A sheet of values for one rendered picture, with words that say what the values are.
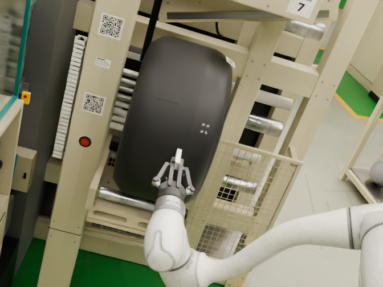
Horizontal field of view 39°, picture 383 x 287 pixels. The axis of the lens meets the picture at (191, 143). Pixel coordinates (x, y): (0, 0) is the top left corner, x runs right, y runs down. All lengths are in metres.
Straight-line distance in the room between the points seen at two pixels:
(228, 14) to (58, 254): 1.20
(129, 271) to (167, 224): 1.66
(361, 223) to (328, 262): 2.43
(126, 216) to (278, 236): 0.81
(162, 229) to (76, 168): 0.74
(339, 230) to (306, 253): 2.39
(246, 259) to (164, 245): 0.22
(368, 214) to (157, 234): 0.51
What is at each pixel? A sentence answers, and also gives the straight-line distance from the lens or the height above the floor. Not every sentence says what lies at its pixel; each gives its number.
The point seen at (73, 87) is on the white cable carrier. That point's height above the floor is 1.24.
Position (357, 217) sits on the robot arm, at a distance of 1.30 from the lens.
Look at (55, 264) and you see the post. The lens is 2.38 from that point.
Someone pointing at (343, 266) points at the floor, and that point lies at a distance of 3.76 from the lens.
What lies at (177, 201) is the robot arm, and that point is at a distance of 1.47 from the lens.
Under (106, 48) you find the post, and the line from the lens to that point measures 1.81.
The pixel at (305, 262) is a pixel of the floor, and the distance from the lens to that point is 3.61.
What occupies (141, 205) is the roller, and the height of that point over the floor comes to 0.90.
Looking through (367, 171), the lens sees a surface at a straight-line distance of 4.75.
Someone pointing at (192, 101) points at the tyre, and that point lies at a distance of 1.70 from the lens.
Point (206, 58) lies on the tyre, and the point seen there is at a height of 1.49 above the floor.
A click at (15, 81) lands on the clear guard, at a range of 1.68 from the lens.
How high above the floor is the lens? 2.12
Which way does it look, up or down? 29 degrees down
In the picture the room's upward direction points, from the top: 19 degrees clockwise
